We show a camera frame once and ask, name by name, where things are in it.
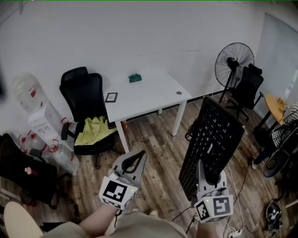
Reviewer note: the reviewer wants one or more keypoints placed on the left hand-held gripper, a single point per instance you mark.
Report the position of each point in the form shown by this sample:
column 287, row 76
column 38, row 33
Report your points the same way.
column 116, row 191

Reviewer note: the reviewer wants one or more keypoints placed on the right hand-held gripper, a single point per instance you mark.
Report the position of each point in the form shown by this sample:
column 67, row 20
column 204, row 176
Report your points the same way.
column 221, row 206

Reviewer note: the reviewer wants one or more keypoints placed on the black keyboard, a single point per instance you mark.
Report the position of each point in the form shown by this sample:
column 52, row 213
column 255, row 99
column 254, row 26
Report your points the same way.
column 214, row 130

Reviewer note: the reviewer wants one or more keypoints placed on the person's left forearm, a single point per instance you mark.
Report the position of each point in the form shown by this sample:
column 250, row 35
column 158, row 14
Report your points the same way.
column 100, row 220

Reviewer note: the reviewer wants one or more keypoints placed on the person's right forearm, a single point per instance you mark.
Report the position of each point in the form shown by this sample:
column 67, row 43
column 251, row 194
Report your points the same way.
column 207, row 230

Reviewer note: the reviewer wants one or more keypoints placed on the white desk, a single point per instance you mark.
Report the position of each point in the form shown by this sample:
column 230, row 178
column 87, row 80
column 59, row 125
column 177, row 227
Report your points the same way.
column 149, row 97

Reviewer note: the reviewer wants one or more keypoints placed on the yellow-green cloth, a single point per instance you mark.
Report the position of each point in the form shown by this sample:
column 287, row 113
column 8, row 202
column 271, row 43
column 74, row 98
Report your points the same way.
column 93, row 131

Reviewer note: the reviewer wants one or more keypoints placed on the white power strip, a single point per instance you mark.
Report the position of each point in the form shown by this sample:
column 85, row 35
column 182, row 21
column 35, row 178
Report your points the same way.
column 234, row 233

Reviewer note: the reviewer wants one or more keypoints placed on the person's beige shorts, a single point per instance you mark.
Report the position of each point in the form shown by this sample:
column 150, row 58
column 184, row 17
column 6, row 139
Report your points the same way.
column 144, row 227

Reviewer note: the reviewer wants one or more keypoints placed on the clear water jug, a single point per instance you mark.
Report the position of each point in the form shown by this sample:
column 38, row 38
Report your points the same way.
column 28, row 93
column 71, row 126
column 66, row 160
column 32, row 143

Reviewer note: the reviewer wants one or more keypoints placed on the black framed card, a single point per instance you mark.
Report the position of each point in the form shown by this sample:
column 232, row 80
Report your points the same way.
column 111, row 97

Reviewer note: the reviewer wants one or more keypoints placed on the black mesh office chair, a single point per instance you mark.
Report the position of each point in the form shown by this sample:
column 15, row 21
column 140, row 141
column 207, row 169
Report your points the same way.
column 81, row 93

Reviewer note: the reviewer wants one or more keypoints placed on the green box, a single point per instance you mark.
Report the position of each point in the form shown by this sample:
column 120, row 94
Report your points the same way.
column 134, row 78

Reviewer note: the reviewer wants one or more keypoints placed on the round wooden table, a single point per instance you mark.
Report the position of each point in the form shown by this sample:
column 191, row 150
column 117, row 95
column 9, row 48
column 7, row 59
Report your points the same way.
column 273, row 108

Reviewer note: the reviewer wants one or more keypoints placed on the white water dispenser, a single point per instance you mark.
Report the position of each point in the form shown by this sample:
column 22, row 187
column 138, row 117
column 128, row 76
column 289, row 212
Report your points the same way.
column 45, row 123

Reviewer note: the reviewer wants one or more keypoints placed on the black office chair with headrest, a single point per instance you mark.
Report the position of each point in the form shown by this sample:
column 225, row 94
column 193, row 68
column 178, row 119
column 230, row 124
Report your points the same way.
column 248, row 88

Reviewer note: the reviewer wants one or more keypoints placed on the yellow item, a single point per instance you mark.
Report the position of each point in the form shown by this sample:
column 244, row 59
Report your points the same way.
column 281, row 102

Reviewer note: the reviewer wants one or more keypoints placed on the black chair with pink charm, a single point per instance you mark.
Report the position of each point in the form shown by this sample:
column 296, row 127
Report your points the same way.
column 25, row 176

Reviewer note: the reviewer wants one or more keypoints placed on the black standing fan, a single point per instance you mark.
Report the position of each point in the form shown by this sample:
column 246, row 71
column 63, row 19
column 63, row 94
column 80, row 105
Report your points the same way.
column 232, row 62

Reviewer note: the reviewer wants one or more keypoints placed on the beige chair back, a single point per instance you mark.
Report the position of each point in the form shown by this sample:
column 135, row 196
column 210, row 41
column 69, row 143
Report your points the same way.
column 19, row 223

